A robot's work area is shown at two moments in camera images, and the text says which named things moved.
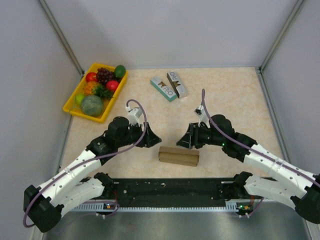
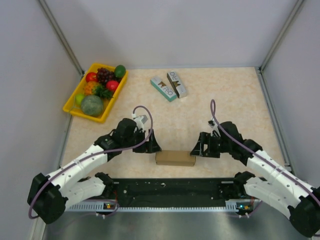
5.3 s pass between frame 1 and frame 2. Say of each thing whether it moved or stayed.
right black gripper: moved
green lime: stayed
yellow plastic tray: stayed
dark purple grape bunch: stayed
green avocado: stayed
